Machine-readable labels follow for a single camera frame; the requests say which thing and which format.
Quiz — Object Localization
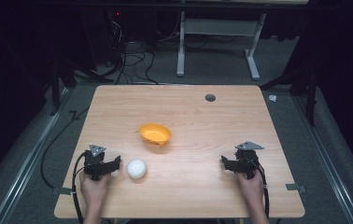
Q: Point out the white desk frame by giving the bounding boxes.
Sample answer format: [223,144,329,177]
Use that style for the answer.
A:
[176,10,268,81]

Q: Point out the dark equipment with red light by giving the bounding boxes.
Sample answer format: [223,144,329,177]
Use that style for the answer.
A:
[104,8,128,65]

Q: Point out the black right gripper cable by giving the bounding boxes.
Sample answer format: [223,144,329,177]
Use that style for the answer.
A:
[256,163,271,219]

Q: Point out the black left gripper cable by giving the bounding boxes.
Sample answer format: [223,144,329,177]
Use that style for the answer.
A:
[71,151,87,224]

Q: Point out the black stand legs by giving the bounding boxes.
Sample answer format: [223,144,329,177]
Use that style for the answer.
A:
[49,57,115,117]
[259,66,318,128]

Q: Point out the person's left hand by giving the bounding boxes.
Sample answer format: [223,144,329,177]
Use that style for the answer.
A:
[79,172,110,206]

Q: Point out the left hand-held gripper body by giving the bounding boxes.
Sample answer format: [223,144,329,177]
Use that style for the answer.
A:
[83,144,107,182]

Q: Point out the black floor cable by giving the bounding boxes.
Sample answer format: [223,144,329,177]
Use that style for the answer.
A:
[39,106,90,190]

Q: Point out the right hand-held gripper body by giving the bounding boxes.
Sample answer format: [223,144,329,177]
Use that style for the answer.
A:
[234,141,265,180]

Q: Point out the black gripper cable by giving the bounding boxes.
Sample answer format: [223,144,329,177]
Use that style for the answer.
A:
[71,151,87,224]
[256,163,271,219]

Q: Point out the tangle of black cables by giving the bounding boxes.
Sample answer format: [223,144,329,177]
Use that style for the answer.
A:
[107,18,160,86]

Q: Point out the orange bowl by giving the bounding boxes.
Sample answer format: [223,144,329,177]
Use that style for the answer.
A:
[138,122,173,147]

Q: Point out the white ball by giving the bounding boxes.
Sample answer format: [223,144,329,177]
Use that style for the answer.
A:
[126,159,148,180]

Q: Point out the grey tape strip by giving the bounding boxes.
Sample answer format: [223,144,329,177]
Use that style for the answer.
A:
[285,183,307,194]
[52,187,73,196]

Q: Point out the metal floor rail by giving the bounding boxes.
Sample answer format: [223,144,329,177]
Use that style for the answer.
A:
[0,88,75,224]
[291,94,353,224]

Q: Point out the person's right hand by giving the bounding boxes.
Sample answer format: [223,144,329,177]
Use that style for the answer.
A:
[236,172,265,203]

